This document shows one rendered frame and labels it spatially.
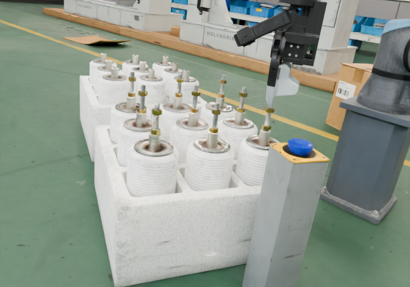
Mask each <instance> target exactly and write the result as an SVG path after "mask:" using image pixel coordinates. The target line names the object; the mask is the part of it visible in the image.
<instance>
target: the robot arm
mask: <svg viewBox="0 0 410 287"><path fill-rule="evenodd" d="M278 2H282V3H288V4H290V8H289V9H288V10H285V11H283V12H281V13H279V14H277V15H275V16H273V17H271V18H268V19H266V20H264V21H262V22H260V23H258V24H255V25H254V26H251V27H249V26H248V27H243V28H241V30H239V31H237V34H235V35H234V40H235V41H236V44H237V46H238V47H240V46H243V47H245V46H250V45H251V44H252V43H254V42H255V40H256V39H258V38H260V37H262V36H265V35H267V34H269V33H271V32H273V31H274V32H275V34H274V37H273V42H272V48H271V53H270V58H271V62H270V68H269V73H268V81H267V91H266V98H265V99H266V101H267V104H268V107H269V108H272V105H273V102H274V99H275V96H287V95H295V94H296V93H297V92H298V88H299V86H300V82H299V81H298V80H297V79H295V78H294V77H293V76H292V75H291V68H292V66H291V64H290V63H289V62H291V63H292V64H294V65H301V66H303V65H308V66H312V67H313V66H314V60H315V55H316V52H317V47H318V42H319V38H320V33H321V29H322V24H323V19H324V16H325V10H326V5H327V2H320V1H318V0H279V1H278ZM298 8H301V9H302V10H303V13H302V14H301V15H298V12H299V10H298ZM305 52H306V53H305ZM282 61H283V62H282ZM356 101H357V102H358V103H359V104H361V105H363V106H365V107H368V108H371V109H374V110H377V111H381V112H386V113H390V114H397V115H410V19H395V20H390V21H388V22H387V23H386V25H385V27H384V30H383V33H382V34H381V40H380V43H379V47H378V50H377V53H376V57H375V61H374V64H373V68H372V72H371V74H370V76H369V78H368V80H367V81H366V82H365V84H364V85H363V87H362V89H361V90H360V91H359V93H358V97H357V99H356Z"/></svg>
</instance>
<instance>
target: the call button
mask: <svg viewBox="0 0 410 287"><path fill-rule="evenodd" d="M287 145H288V147H289V150H290V151H291V152H293V153H296V154H300V155H307V154H309V152H311V151H312V150H313V147H314V146H313V144H312V143H311V142H310V141H308V140H304V139H299V138H293V139H290V140H289V141H288V144H287Z"/></svg>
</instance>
